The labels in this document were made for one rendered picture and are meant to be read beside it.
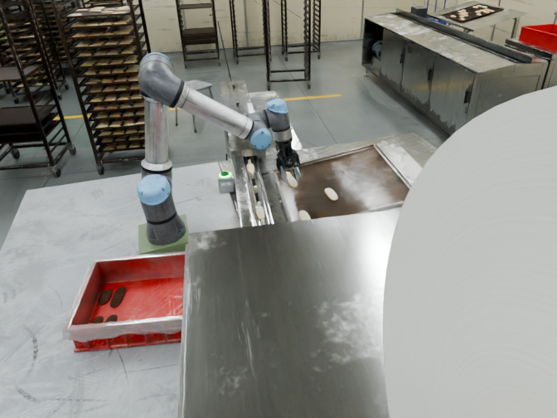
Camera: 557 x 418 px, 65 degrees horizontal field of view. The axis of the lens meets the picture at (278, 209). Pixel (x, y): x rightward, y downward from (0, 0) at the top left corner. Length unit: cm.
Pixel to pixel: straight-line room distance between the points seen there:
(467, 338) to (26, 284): 169
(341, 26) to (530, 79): 522
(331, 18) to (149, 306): 793
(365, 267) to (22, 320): 116
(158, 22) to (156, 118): 711
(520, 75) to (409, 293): 419
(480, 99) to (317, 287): 359
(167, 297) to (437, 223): 139
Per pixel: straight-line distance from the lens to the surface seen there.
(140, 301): 154
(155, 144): 168
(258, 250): 87
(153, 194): 161
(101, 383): 136
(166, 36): 875
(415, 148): 252
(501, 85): 431
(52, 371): 145
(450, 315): 18
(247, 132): 155
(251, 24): 873
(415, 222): 20
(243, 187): 200
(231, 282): 81
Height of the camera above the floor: 183
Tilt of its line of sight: 32 degrees down
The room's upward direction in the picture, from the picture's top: 2 degrees counter-clockwise
